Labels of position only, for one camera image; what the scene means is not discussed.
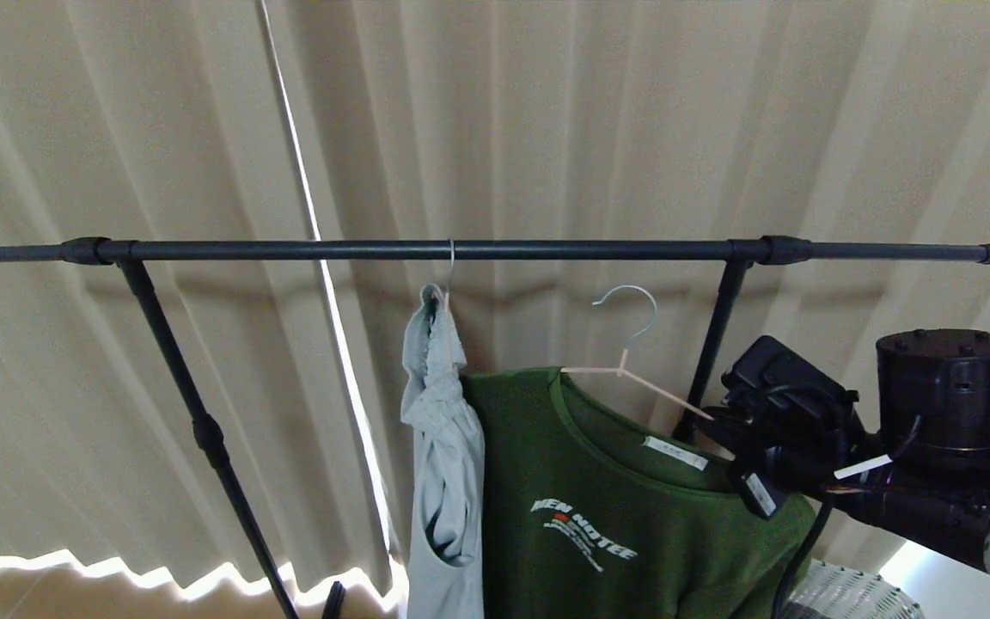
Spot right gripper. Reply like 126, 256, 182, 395
725, 440, 850, 519

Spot pink clothes hanger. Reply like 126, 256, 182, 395
429, 240, 459, 316
559, 285, 717, 423

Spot green garment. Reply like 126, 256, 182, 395
460, 367, 819, 619

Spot pale grey shorts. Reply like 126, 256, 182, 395
400, 283, 488, 619

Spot white laundry basket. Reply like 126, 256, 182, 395
782, 558, 926, 619

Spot black clothes rack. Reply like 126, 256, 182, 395
0, 235, 990, 619

